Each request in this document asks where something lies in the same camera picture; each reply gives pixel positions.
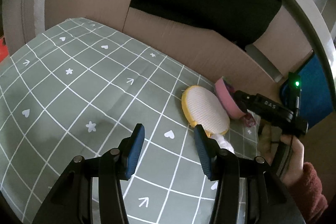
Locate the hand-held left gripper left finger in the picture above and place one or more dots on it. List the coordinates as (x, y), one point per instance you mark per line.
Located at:
(135, 150)

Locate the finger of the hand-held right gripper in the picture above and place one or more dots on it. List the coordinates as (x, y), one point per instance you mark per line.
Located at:
(242, 99)

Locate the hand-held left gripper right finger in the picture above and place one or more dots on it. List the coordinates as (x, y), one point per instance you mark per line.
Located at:
(203, 153)

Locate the pink sponge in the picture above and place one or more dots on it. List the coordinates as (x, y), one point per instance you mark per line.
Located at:
(225, 98)

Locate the yellow sponge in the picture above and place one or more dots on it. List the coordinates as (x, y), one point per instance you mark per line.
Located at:
(204, 108)

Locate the person's right forearm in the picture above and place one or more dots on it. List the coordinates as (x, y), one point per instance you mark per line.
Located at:
(312, 192)

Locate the person's right hand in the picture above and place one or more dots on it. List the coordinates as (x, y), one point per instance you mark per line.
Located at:
(295, 161)

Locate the pink patterned wrapper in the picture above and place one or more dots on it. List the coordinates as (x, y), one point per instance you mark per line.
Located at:
(248, 120)

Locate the white tissue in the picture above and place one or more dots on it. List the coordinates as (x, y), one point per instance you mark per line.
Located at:
(223, 144)

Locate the green grid tablecloth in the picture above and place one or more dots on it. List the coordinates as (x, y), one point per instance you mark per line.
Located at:
(78, 87)

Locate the brown cardboard box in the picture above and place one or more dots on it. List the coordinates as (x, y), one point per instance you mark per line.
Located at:
(170, 35)

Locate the white table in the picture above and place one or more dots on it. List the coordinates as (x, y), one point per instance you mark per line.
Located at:
(296, 3)

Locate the red box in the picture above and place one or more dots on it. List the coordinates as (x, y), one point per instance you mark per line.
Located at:
(2, 48)

